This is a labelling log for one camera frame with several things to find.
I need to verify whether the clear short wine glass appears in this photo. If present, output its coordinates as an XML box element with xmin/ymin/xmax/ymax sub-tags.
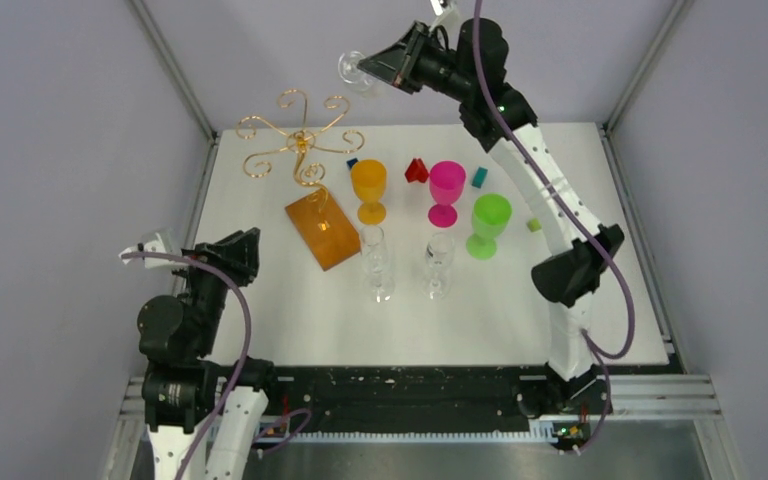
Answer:
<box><xmin>337</xmin><ymin>50</ymin><xmax>384</xmax><ymax>99</ymax></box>

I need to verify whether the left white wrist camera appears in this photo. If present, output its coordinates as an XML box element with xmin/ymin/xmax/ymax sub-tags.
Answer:
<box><xmin>119</xmin><ymin>229</ymin><xmax>180</xmax><ymax>269</ymax></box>

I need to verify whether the clear tall flute glass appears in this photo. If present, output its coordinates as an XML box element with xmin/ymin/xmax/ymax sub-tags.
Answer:
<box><xmin>360</xmin><ymin>225</ymin><xmax>395</xmax><ymax>303</ymax></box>

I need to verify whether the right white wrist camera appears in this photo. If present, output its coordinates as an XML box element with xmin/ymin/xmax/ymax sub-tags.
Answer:
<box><xmin>430</xmin><ymin>0</ymin><xmax>461</xmax><ymax>30</ymax></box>

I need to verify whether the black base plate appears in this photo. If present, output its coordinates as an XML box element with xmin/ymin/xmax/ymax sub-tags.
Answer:
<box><xmin>238</xmin><ymin>360</ymin><xmax>612</xmax><ymax>434</ymax></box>

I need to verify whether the green plastic goblet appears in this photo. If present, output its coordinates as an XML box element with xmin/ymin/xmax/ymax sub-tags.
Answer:
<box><xmin>466</xmin><ymin>193</ymin><xmax>513</xmax><ymax>260</ymax></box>

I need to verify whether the pink plastic goblet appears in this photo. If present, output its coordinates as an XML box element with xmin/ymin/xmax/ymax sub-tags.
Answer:
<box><xmin>427</xmin><ymin>160</ymin><xmax>466</xmax><ymax>228</ymax></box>

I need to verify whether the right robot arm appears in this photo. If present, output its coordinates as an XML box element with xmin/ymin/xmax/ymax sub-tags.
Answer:
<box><xmin>358</xmin><ymin>17</ymin><xmax>630</xmax><ymax>412</ymax></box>

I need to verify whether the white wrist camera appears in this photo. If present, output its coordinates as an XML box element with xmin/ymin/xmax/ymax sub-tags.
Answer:
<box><xmin>119</xmin><ymin>229</ymin><xmax>180</xmax><ymax>269</ymax></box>
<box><xmin>430</xmin><ymin>0</ymin><xmax>461</xmax><ymax>30</ymax></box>

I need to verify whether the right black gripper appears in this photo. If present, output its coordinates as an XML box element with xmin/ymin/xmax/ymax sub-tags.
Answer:
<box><xmin>358</xmin><ymin>22</ymin><xmax>475</xmax><ymax>104</ymax></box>

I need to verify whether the gold wire wine glass rack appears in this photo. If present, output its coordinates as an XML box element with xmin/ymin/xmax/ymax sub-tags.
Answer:
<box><xmin>234</xmin><ymin>89</ymin><xmax>365</xmax><ymax>271</ymax></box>

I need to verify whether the clear stemmed wine glass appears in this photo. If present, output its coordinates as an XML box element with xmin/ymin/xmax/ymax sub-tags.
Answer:
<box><xmin>423</xmin><ymin>232</ymin><xmax>455</xmax><ymax>300</ymax></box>

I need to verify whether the red block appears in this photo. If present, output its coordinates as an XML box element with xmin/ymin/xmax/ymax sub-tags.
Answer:
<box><xmin>404</xmin><ymin>157</ymin><xmax>429</xmax><ymax>184</ymax></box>

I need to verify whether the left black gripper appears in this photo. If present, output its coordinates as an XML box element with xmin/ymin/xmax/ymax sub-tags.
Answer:
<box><xmin>171</xmin><ymin>225</ymin><xmax>261</xmax><ymax>354</ymax></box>

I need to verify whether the teal block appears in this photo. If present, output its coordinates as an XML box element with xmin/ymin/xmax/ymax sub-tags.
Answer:
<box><xmin>471</xmin><ymin>167</ymin><xmax>488</xmax><ymax>189</ymax></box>

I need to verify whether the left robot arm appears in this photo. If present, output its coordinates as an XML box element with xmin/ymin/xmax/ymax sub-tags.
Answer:
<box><xmin>120</xmin><ymin>228</ymin><xmax>281</xmax><ymax>479</ymax></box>

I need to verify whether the orange plastic goblet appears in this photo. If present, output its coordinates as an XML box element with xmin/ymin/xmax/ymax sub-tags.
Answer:
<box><xmin>350</xmin><ymin>159</ymin><xmax>387</xmax><ymax>225</ymax></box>

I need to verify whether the lime green block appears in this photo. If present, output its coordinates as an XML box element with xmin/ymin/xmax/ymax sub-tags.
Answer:
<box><xmin>527</xmin><ymin>218</ymin><xmax>542</xmax><ymax>233</ymax></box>

